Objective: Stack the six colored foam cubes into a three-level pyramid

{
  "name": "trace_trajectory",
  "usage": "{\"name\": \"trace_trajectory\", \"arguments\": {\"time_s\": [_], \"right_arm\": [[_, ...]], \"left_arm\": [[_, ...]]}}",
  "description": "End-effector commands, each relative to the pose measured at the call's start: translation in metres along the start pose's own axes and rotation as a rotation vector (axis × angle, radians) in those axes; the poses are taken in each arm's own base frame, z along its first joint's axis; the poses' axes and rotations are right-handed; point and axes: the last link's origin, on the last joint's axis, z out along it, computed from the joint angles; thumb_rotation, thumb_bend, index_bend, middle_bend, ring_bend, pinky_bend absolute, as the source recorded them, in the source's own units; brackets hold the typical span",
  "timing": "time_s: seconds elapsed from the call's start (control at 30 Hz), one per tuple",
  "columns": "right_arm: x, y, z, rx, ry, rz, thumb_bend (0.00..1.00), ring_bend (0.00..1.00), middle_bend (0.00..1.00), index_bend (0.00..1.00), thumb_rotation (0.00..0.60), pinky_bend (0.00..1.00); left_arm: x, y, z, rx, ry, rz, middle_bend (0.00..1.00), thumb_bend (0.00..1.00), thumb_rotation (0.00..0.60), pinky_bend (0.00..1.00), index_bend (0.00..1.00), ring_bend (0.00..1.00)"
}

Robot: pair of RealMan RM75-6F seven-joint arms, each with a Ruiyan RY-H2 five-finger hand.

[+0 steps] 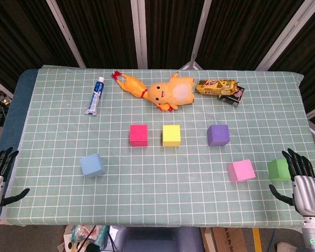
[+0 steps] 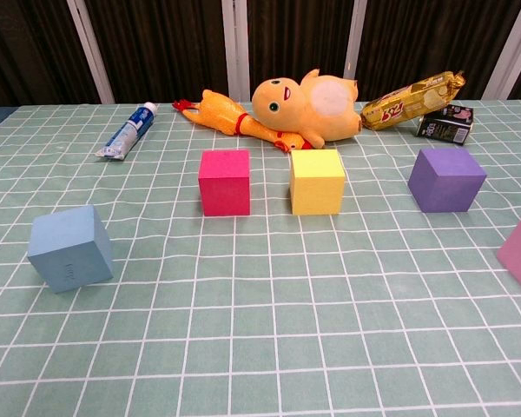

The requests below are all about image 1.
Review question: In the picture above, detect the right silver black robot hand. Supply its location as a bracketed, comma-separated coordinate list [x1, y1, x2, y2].
[269, 148, 315, 217]

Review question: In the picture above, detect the light pink foam cube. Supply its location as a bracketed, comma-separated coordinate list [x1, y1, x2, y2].
[227, 159, 256, 183]

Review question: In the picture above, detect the purple foam cube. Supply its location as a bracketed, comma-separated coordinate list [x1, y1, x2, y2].
[207, 124, 230, 147]

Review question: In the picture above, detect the magenta foam cube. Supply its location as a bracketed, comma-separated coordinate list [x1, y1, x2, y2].
[129, 124, 149, 147]

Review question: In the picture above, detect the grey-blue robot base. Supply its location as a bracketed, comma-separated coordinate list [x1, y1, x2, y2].
[109, 226, 205, 252]

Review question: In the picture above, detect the green foam cube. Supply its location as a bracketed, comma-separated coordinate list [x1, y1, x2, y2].
[267, 159, 292, 182]

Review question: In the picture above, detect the grey shoe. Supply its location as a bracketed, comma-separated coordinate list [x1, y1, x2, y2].
[275, 241, 297, 252]

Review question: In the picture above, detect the dark blue table pad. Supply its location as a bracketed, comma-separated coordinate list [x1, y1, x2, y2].
[0, 68, 39, 221]

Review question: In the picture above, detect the brown cardboard box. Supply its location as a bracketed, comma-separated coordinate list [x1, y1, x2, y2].
[201, 227, 249, 252]

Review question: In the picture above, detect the clear plastic snack bag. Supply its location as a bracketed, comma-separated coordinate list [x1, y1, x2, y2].
[62, 224, 110, 252]

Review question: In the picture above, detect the light blue foam cube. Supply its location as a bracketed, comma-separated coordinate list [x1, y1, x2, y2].
[80, 153, 106, 179]

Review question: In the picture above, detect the black drink carton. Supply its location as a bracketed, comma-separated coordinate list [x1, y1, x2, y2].
[218, 85, 245, 108]

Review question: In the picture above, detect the blue white toothpaste tube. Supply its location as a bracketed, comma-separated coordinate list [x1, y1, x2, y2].
[84, 76, 106, 116]

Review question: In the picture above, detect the gold snack packet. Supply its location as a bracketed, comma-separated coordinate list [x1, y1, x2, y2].
[194, 79, 238, 96]

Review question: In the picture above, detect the yellow foam cube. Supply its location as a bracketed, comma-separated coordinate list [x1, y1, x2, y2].
[162, 124, 181, 147]

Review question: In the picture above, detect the green checked tablecloth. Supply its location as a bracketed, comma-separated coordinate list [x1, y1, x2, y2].
[0, 65, 304, 228]

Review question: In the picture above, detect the yellow plush duck toy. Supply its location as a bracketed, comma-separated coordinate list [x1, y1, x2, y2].
[148, 72, 195, 110]

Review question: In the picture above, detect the orange rubber chicken toy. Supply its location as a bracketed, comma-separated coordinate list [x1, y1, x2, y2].
[111, 70, 174, 113]

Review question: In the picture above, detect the dark pleated curtain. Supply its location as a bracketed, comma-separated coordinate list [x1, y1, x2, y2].
[0, 0, 315, 124]

